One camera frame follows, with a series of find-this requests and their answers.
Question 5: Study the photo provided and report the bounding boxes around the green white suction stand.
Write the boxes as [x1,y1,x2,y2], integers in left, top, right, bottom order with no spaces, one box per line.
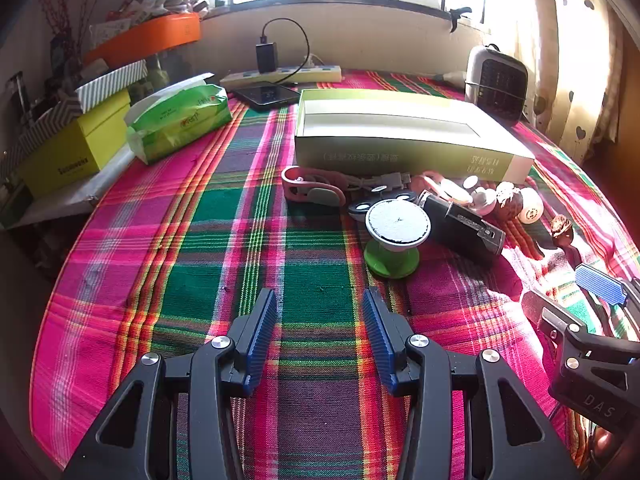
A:
[363,199,432,280]

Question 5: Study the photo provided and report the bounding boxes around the black handheld device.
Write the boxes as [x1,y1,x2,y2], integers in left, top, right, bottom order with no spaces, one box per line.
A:
[417,191,506,267]

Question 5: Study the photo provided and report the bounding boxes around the heart print curtain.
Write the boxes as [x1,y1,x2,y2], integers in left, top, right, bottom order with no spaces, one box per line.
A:
[525,0,631,161]

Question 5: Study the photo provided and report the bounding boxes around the black window hook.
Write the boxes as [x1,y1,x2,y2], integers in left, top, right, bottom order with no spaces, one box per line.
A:
[447,6,472,33]

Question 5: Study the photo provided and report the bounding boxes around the green tissue pack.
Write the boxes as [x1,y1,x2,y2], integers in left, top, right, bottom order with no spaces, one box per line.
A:
[124,72,233,165]

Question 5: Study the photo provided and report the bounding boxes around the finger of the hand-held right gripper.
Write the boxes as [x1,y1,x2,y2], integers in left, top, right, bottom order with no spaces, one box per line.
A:
[521,289,640,362]
[575,262,640,311]

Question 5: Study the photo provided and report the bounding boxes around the green white cardboard box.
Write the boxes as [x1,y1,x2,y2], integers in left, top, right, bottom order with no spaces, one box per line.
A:
[293,88,536,184]

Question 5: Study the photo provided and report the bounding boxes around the dried red branches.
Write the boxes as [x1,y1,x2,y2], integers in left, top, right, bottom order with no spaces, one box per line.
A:
[37,0,101,61]

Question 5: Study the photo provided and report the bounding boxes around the orange tray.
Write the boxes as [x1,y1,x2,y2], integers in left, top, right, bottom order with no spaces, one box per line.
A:
[82,12,202,68]

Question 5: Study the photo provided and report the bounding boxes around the white power strip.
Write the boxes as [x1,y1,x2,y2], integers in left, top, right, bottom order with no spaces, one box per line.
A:
[220,65,342,88]

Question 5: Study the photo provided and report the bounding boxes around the white usb cable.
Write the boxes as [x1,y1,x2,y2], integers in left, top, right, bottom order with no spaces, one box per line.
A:
[345,171,414,194]

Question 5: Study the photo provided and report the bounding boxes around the yellow box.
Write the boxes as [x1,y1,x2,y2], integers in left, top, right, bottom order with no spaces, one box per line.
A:
[17,90,132,198]

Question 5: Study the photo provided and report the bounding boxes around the black smartphone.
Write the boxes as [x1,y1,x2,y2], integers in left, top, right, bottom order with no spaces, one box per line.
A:
[231,81,301,112]

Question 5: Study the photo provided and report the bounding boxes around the black charger cable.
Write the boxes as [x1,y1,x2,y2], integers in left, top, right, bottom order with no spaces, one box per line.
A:
[260,18,310,83]

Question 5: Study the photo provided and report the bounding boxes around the white side board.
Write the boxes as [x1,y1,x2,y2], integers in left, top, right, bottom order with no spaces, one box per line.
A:
[0,150,138,231]

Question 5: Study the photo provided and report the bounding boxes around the brown walnut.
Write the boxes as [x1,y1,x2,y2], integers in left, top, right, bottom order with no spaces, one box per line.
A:
[495,182,524,221]
[550,214,574,247]

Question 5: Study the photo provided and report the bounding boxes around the black charger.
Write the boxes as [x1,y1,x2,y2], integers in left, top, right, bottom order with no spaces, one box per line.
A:
[256,35,279,74]

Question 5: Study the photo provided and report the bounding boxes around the small white heater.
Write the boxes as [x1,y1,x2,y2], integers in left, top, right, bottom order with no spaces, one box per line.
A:
[464,44,530,122]

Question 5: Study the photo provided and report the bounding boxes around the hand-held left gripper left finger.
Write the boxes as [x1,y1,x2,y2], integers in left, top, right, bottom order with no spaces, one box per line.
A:
[62,287,278,480]

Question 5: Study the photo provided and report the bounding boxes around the white ball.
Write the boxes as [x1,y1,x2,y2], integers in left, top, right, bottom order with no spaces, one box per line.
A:
[517,187,544,225]

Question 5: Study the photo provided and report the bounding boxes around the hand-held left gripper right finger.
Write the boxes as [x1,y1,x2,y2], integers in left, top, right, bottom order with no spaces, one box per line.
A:
[362,287,581,480]

